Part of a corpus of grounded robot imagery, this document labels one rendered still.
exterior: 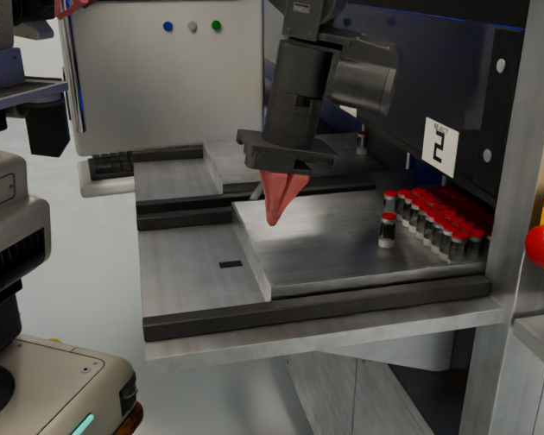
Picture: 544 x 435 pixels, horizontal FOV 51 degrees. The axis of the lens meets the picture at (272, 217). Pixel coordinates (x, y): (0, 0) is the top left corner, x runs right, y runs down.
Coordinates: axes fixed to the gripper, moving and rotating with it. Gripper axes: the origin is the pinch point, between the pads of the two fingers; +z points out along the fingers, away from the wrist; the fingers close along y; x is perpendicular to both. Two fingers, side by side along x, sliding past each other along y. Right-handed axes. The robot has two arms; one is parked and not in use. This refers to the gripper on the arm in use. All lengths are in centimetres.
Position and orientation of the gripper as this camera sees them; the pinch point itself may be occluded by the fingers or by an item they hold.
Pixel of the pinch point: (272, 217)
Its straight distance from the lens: 66.7
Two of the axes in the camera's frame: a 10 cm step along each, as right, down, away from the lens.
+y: 9.5, 0.8, 3.0
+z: -1.8, 9.2, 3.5
